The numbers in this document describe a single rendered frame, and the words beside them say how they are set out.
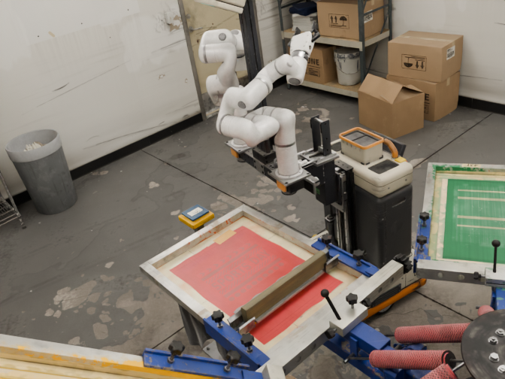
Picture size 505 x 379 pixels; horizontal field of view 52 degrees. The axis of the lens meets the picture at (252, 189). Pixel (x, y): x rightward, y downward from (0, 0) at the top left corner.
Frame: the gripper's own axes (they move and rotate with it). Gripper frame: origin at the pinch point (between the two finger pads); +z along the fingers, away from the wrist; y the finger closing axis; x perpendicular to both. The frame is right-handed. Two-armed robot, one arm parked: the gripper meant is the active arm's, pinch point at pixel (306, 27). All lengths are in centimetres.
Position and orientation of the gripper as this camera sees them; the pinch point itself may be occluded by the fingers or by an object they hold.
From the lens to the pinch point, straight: 241.3
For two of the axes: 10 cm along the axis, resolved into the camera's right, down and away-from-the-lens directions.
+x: 6.3, 4.1, 6.6
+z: 2.2, -9.1, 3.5
